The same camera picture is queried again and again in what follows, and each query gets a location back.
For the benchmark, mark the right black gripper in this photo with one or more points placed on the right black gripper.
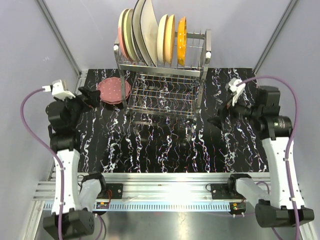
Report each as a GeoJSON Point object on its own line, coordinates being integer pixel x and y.
{"type": "Point", "coordinates": [223, 112]}

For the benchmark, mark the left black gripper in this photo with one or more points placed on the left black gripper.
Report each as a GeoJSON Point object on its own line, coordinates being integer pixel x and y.
{"type": "Point", "coordinates": [93, 97]}

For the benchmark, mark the pink polka dot plate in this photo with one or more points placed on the pink polka dot plate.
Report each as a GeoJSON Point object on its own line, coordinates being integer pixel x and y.
{"type": "Point", "coordinates": [110, 89]}
{"type": "Point", "coordinates": [114, 102]}

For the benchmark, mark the orange polka dot plate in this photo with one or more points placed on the orange polka dot plate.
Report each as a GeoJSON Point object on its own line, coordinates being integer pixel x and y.
{"type": "Point", "coordinates": [182, 41]}

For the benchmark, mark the tan round plate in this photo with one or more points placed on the tan round plate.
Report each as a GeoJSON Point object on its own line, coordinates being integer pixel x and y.
{"type": "Point", "coordinates": [169, 39]}

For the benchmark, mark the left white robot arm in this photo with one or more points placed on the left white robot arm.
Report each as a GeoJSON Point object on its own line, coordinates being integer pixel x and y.
{"type": "Point", "coordinates": [72, 211]}

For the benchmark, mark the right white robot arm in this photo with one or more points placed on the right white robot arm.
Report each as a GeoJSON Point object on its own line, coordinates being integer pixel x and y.
{"type": "Point", "coordinates": [283, 206]}

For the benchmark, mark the steel two-tier dish rack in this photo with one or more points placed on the steel two-tier dish rack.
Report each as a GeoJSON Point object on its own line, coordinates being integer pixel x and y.
{"type": "Point", "coordinates": [167, 90]}

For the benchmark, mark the black marble pattern mat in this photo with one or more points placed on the black marble pattern mat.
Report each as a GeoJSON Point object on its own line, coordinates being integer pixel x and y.
{"type": "Point", "coordinates": [110, 143]}

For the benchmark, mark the pink and cream plate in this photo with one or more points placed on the pink and cream plate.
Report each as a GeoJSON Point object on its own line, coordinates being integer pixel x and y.
{"type": "Point", "coordinates": [121, 38]}

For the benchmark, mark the pale green round plate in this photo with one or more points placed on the pale green round plate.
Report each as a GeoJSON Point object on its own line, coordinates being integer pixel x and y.
{"type": "Point", "coordinates": [128, 37]}

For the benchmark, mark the white square plate black rim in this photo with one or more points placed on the white square plate black rim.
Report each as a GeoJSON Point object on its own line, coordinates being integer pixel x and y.
{"type": "Point", "coordinates": [149, 30]}

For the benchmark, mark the cream round plate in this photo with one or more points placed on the cream round plate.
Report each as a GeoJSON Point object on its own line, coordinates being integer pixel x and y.
{"type": "Point", "coordinates": [161, 38]}

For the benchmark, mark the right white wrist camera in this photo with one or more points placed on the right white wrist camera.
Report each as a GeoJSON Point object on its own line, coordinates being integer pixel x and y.
{"type": "Point", "coordinates": [236, 87]}

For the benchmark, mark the left aluminium frame post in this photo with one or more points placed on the left aluminium frame post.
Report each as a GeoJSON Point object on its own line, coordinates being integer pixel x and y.
{"type": "Point", "coordinates": [43, 7]}

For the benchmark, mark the aluminium frame post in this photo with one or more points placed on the aluminium frame post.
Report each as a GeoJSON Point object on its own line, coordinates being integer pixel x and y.
{"type": "Point", "coordinates": [43, 7]}
{"type": "Point", "coordinates": [275, 34]}

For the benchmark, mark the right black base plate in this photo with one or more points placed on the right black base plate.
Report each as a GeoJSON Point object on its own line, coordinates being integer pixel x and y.
{"type": "Point", "coordinates": [221, 191]}

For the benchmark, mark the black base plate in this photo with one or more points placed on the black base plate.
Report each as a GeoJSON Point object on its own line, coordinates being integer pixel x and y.
{"type": "Point", "coordinates": [221, 191]}
{"type": "Point", "coordinates": [113, 190]}

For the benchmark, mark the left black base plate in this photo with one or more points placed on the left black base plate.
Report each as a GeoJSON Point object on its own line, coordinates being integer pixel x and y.
{"type": "Point", "coordinates": [113, 190]}

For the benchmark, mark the aluminium mounting rail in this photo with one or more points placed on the aluminium mounting rail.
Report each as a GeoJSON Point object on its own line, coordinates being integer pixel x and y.
{"type": "Point", "coordinates": [166, 187]}

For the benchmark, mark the right aluminium frame post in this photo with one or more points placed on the right aluminium frame post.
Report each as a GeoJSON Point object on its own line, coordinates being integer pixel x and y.
{"type": "Point", "coordinates": [275, 34]}

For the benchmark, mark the slotted white cable duct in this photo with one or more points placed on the slotted white cable duct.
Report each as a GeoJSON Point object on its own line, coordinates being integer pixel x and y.
{"type": "Point", "coordinates": [162, 207]}

